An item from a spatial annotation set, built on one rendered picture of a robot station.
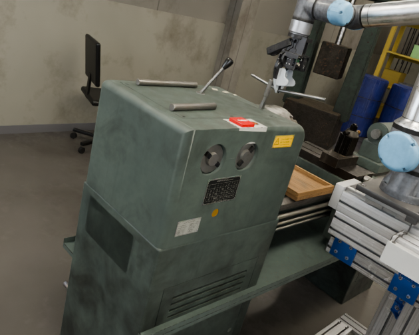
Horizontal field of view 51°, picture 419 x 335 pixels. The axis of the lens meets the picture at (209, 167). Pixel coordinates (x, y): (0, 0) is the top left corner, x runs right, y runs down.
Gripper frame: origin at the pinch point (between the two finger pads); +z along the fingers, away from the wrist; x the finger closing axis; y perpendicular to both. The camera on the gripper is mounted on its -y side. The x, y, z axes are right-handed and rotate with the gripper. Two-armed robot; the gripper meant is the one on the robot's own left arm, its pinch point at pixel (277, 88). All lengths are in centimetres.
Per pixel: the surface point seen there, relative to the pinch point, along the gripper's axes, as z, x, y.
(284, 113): 11.9, 19.1, -6.7
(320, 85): 72, 535, -308
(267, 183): 30.5, -8.0, 13.9
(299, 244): 81, 58, 1
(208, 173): 24.3, -37.9, 12.6
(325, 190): 46, 53, 6
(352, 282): 118, 121, 12
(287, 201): 49, 27, 4
